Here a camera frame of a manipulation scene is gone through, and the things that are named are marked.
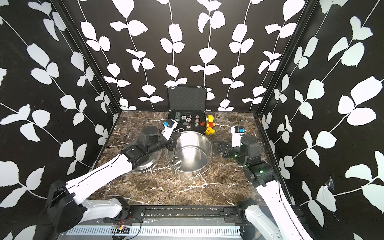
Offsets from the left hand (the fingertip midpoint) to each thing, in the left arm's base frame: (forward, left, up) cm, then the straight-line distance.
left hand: (180, 131), depth 74 cm
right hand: (-6, -19, +1) cm, 20 cm away
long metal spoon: (-7, +4, -20) cm, 22 cm away
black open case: (+40, -3, -19) cm, 44 cm away
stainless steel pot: (+1, -7, -22) cm, 23 cm away
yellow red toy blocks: (+20, -20, -25) cm, 38 cm away
